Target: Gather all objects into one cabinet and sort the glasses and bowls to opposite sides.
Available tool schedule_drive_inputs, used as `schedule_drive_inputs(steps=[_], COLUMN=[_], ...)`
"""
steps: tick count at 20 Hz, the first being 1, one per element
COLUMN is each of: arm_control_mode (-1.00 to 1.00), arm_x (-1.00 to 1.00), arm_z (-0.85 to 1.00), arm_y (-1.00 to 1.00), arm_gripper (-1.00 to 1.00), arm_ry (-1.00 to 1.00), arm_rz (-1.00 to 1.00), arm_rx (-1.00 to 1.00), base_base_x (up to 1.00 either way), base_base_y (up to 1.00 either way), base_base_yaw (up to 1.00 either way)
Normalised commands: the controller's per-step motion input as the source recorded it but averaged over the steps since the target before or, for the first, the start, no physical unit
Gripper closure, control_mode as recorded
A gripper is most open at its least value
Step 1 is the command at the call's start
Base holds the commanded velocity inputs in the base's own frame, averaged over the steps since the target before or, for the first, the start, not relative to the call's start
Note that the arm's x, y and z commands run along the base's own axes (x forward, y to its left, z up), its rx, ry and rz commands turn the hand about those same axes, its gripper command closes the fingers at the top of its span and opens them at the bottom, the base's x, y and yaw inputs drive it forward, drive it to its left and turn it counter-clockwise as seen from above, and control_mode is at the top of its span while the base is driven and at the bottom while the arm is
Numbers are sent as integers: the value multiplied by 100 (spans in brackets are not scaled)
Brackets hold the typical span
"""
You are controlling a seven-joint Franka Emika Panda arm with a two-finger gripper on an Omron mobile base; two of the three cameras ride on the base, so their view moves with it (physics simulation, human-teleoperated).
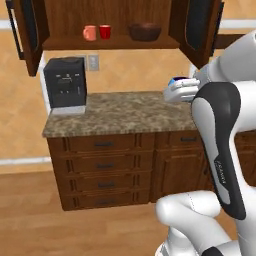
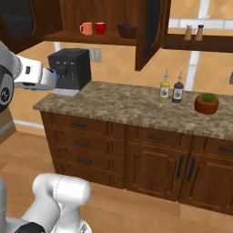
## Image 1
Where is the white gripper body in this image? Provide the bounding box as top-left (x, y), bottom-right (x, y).
top-left (162, 78), bottom-right (201, 104)

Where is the brown glass-panel cabinet door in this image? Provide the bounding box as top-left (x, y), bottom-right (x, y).
top-left (168, 0), bottom-right (224, 70)
top-left (11, 0), bottom-right (51, 77)

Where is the brown base cabinet door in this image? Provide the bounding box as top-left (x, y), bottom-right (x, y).
top-left (154, 149), bottom-right (208, 202)

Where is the brown base cabinet run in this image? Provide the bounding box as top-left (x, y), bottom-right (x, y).
top-left (234, 130), bottom-right (256, 188)

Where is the blue cup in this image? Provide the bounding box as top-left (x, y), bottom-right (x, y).
top-left (167, 75), bottom-right (192, 88)

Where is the small brown drawer front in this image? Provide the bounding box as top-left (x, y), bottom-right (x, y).
top-left (155, 131), bottom-right (203, 150)

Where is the dark brown bowl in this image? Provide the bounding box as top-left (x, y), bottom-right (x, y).
top-left (128, 22), bottom-right (163, 43)

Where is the red mug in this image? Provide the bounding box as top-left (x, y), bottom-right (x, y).
top-left (98, 24), bottom-right (112, 41)

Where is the pink mug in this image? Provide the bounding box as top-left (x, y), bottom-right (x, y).
top-left (82, 24), bottom-right (98, 42)

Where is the black coffee machine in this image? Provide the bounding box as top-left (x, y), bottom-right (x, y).
top-left (43, 56), bottom-right (89, 116)

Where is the black drawer handle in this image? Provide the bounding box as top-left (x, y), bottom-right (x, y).
top-left (93, 141), bottom-right (115, 148)
top-left (95, 162), bottom-right (116, 169)
top-left (180, 136), bottom-right (199, 143)
top-left (97, 181), bottom-right (116, 189)

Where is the brown wall shelf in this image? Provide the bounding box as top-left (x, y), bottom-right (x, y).
top-left (213, 32), bottom-right (247, 51)

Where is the black cabinet door handle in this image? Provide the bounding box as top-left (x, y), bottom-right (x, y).
top-left (5, 0), bottom-right (26, 61)
top-left (210, 1), bottom-right (225, 58)

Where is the brown wall cabinet body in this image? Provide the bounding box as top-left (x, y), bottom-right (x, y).
top-left (41, 0), bottom-right (181, 52)

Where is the grey wall outlet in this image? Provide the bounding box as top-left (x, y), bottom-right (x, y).
top-left (87, 54), bottom-right (101, 72)

